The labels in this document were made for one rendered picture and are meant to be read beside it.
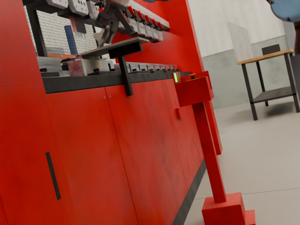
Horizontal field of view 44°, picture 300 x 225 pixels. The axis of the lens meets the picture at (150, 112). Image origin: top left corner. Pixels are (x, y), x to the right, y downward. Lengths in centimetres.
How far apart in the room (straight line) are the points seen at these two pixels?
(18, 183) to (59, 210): 13
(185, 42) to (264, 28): 529
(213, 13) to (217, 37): 55
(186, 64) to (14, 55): 309
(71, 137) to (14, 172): 43
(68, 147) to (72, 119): 10
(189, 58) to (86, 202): 281
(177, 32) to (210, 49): 535
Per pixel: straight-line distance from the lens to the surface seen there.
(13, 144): 70
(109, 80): 148
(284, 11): 127
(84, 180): 113
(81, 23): 176
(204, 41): 917
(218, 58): 909
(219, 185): 202
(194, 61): 376
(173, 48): 380
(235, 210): 199
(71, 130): 111
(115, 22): 167
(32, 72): 81
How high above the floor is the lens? 77
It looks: 3 degrees down
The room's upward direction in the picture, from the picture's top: 14 degrees counter-clockwise
